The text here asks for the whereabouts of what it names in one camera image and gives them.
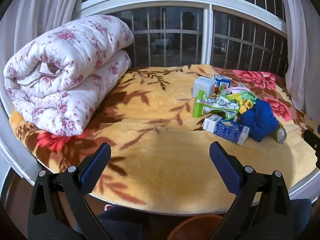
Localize small blue milk carton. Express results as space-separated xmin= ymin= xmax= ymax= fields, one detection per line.
xmin=213 ymin=74 xmax=234 ymax=87

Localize blue cloth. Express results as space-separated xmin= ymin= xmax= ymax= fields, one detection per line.
xmin=240 ymin=99 xmax=279 ymax=142

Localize pile of green white sachets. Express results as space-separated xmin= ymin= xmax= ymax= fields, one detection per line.
xmin=207 ymin=95 xmax=241 ymax=119

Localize white sheer curtain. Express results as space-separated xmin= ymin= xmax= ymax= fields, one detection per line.
xmin=0 ymin=0 xmax=83 ymax=65
xmin=275 ymin=0 xmax=320 ymax=110

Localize large blue milk carton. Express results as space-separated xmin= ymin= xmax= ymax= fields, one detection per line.
xmin=202 ymin=114 xmax=250 ymax=145

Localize parked car outside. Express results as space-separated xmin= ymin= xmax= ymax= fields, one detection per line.
xmin=151 ymin=37 xmax=175 ymax=57

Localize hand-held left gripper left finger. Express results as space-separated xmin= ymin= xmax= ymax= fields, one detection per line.
xmin=27 ymin=142 xmax=115 ymax=240

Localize metal window railing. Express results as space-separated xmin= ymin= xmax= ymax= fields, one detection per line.
xmin=82 ymin=0 xmax=288 ymax=68

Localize yellow toy block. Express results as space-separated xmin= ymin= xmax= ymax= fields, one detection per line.
xmin=237 ymin=100 xmax=256 ymax=113

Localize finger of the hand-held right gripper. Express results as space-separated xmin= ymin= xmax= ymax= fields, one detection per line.
xmin=303 ymin=124 xmax=320 ymax=168

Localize white window frame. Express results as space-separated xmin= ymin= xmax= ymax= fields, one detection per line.
xmin=72 ymin=0 xmax=288 ymax=67

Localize yellow floral fleece blanket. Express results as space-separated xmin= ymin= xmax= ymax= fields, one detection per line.
xmin=9 ymin=65 xmax=317 ymax=209

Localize green snack packet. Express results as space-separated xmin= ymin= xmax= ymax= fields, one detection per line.
xmin=240 ymin=91 xmax=258 ymax=101

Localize folded floral quilt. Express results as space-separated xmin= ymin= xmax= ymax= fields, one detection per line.
xmin=4 ymin=14 xmax=135 ymax=137

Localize silver foil wrapper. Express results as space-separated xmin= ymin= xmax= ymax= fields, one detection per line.
xmin=275 ymin=120 xmax=287 ymax=144

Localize pink plastic ring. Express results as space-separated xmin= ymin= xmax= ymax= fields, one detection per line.
xmin=224 ymin=86 xmax=250 ymax=94

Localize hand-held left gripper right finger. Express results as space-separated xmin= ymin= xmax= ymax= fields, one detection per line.
xmin=209 ymin=141 xmax=292 ymax=240

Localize brown round bin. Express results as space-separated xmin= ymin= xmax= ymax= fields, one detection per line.
xmin=167 ymin=214 xmax=227 ymax=240

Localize green striped medicine box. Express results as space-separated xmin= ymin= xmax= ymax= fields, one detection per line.
xmin=193 ymin=91 xmax=213 ymax=118

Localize white cardboard box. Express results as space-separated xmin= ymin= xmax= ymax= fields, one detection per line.
xmin=192 ymin=76 xmax=216 ymax=98

